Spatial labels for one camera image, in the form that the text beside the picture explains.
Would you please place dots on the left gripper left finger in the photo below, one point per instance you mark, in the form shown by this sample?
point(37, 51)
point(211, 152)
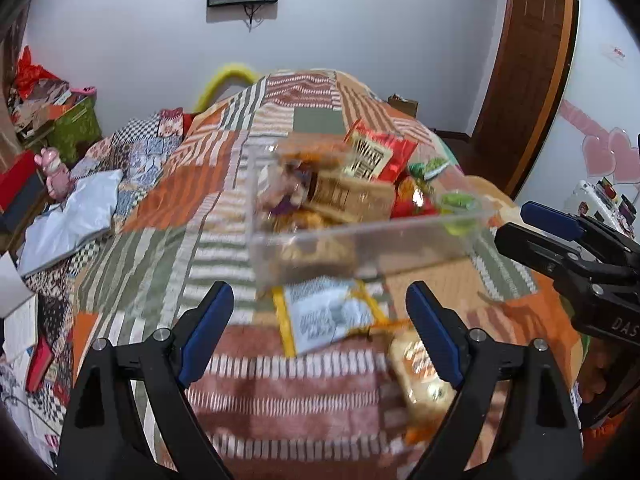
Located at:
point(103, 435)

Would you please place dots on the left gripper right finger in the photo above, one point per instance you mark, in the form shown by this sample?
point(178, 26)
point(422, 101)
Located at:
point(511, 417)

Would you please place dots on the toast bread slice pack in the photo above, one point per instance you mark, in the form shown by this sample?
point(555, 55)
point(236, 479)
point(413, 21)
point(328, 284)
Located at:
point(427, 397)

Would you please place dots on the red instant noodle snack bag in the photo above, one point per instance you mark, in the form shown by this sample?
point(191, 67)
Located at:
point(377, 155)

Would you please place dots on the brown cookie snack bag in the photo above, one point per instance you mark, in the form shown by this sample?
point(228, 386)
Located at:
point(347, 199)

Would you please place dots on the orange fried snack bag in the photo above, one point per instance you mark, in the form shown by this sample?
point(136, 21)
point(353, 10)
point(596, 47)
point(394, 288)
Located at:
point(313, 151)

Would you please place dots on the green jelly cup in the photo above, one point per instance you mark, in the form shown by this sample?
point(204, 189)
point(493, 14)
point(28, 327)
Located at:
point(458, 203)

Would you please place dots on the white open book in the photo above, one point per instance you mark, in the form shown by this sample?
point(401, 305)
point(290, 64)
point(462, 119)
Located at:
point(19, 310)

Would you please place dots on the wooden door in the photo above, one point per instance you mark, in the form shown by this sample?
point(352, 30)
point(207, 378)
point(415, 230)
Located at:
point(530, 72)

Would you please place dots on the light blue pillow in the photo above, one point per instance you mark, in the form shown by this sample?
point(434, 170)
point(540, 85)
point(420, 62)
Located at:
point(85, 215)

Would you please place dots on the white yellow snack bag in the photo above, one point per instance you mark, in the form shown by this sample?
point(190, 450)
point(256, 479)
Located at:
point(323, 311)

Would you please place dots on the cardboard box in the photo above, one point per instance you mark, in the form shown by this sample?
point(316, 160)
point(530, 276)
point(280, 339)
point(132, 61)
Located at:
point(405, 106)

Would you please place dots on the pink plush toy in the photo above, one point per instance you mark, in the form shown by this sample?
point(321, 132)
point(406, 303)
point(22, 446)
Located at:
point(58, 181)

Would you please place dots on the red flat box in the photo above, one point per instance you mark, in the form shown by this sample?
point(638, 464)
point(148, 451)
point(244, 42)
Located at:
point(15, 178)

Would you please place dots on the clear plastic storage box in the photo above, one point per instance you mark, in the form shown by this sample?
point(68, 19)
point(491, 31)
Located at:
point(362, 250)

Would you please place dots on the green storage box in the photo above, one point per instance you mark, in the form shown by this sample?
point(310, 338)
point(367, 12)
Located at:
point(75, 131)

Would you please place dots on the red paper bag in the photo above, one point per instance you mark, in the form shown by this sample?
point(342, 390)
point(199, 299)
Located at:
point(31, 78)

